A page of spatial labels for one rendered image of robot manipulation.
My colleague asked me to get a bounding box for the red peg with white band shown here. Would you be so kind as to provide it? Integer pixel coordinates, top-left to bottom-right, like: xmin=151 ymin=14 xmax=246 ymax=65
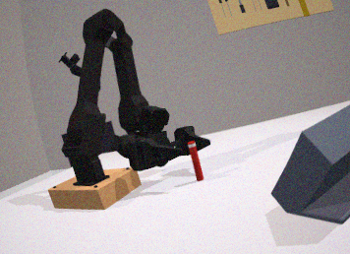
xmin=188 ymin=141 xmax=204 ymax=181

